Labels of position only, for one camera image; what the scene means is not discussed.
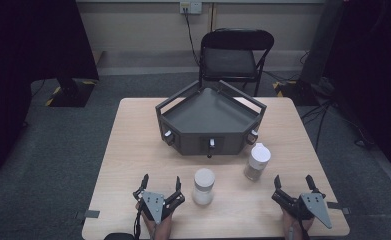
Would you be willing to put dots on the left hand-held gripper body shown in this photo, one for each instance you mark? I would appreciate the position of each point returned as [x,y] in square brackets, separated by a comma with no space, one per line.
[153,201]

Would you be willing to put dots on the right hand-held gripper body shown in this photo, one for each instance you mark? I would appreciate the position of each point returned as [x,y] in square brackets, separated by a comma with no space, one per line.
[311,203]

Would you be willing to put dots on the jar of white powder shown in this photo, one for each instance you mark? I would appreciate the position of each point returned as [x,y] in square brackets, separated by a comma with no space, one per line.
[203,188]

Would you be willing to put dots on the jar of brown spice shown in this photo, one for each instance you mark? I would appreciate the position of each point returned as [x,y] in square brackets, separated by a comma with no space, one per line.
[257,163]

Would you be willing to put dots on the dark gray corner rack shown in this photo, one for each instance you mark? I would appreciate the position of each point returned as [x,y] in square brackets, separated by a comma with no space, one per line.
[209,113]

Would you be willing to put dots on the person's left hand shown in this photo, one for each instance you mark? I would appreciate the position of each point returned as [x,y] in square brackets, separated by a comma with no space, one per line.
[161,230]

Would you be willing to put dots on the person's right hand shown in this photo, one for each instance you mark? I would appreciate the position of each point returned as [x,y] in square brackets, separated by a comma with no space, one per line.
[289,226]

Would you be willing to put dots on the gray tape strip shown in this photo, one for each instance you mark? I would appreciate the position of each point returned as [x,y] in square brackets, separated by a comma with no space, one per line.
[89,214]
[339,207]

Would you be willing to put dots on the dark rounded object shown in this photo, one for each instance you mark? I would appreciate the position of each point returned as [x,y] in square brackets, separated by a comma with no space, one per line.
[119,236]

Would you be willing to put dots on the black stand base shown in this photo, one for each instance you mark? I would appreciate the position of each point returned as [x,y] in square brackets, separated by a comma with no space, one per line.
[298,93]
[70,93]

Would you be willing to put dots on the black folding chair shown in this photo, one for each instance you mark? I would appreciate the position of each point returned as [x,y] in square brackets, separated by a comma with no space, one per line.
[231,61]

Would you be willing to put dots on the black curtain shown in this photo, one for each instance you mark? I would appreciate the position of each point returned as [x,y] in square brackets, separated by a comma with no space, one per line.
[23,66]
[373,66]

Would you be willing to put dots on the gray upright post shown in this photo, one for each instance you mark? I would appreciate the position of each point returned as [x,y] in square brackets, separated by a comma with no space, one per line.
[321,40]

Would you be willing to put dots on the white wall socket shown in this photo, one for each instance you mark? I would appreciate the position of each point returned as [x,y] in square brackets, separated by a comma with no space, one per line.
[190,7]

